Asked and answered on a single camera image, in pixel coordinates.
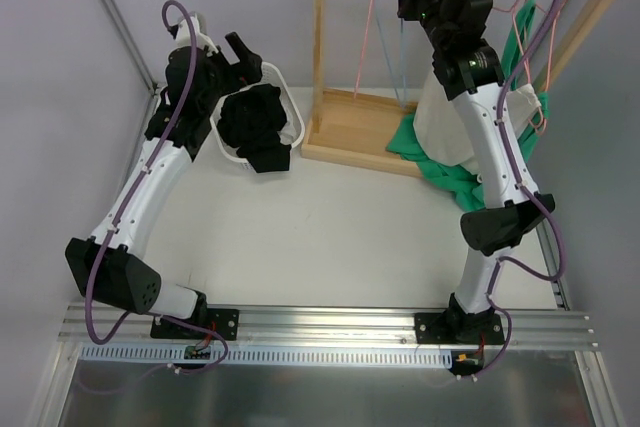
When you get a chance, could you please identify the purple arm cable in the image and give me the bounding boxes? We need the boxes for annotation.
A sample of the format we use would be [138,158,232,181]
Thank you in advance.
[452,0,569,382]
[84,0,229,373]

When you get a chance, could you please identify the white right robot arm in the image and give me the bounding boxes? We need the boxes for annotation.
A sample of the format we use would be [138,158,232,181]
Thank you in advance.
[398,0,555,345]

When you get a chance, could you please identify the black tank top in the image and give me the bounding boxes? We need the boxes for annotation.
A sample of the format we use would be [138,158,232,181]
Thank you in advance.
[216,84,291,173]

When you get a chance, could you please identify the wooden clothes rack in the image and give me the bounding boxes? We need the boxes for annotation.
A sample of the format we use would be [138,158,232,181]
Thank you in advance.
[301,0,615,177]

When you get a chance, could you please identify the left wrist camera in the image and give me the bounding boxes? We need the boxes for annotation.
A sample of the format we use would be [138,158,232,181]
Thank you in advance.
[167,11,221,56]

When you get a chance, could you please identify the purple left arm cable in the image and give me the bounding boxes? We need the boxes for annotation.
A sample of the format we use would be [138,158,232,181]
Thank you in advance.
[84,0,229,373]

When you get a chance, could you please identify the cream tank top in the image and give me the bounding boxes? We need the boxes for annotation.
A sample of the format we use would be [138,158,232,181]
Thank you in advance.
[413,72,548,179]

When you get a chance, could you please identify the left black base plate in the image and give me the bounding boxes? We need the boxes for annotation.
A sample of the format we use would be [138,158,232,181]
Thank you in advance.
[150,307,240,341]

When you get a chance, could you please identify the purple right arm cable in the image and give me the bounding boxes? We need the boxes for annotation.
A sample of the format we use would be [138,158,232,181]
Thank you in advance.
[452,0,569,382]

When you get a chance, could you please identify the aluminium mounting rail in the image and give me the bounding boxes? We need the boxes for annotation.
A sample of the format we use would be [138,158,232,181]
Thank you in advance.
[58,301,600,348]

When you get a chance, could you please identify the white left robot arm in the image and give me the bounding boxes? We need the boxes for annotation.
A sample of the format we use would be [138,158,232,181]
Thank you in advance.
[65,32,262,338]

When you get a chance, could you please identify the blue wire hanger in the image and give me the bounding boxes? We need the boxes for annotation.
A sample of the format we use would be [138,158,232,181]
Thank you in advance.
[373,0,409,111]

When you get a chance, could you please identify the pink wire hanger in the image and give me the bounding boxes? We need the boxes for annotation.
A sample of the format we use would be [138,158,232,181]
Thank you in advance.
[353,0,375,100]

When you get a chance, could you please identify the white perforated plastic basket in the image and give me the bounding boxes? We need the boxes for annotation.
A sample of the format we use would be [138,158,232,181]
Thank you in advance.
[211,62,305,173]

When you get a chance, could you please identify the white slotted cable duct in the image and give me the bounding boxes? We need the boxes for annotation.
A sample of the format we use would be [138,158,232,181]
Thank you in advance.
[79,343,453,369]

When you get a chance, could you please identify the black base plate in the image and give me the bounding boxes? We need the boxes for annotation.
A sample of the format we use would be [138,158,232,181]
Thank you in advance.
[413,308,505,346]
[150,307,240,341]

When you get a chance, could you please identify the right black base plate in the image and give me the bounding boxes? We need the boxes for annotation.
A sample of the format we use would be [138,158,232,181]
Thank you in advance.
[413,308,505,346]

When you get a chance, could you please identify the white tank top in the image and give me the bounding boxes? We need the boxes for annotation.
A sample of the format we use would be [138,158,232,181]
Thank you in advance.
[278,122,299,147]

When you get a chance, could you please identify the green tank top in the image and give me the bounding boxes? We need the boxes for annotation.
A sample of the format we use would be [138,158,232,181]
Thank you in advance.
[385,0,551,213]

